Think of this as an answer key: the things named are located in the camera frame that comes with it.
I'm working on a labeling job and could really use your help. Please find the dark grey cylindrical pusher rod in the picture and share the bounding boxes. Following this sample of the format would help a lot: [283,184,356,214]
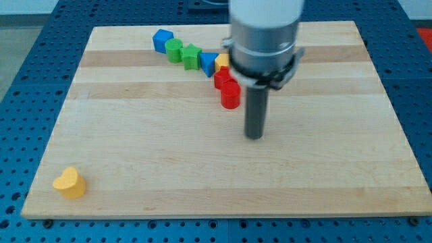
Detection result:
[244,88,269,140]

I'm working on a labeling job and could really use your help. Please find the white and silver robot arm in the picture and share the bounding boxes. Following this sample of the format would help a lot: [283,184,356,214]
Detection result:
[222,0,304,140]

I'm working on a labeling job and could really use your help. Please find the red star block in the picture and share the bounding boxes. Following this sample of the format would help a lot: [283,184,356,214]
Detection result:
[213,66,237,90]

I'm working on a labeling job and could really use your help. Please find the green star block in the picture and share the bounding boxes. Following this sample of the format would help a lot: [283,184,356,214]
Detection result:
[180,44,202,70]

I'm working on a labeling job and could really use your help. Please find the red cylinder block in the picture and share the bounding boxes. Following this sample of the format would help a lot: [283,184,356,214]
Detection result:
[221,82,241,109]

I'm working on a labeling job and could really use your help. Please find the yellow pentagon block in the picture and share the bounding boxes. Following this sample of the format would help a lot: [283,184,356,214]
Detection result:
[214,53,230,72]

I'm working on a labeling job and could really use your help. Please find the blue triangle block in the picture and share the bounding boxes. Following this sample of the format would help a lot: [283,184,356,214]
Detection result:
[199,53,219,78]

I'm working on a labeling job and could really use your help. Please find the green cylinder block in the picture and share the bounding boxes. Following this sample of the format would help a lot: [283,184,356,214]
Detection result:
[165,38,183,63]

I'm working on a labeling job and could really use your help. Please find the blue cube block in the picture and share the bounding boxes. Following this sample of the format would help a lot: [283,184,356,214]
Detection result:
[153,29,174,54]

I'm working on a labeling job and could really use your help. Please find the light wooden board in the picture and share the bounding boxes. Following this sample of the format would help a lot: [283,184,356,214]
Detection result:
[21,21,431,219]

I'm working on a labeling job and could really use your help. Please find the blue perforated table plate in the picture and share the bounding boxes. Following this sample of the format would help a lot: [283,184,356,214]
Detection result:
[1,0,431,242]

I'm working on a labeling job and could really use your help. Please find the yellow heart block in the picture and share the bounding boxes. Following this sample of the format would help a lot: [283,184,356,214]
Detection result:
[52,167,86,199]

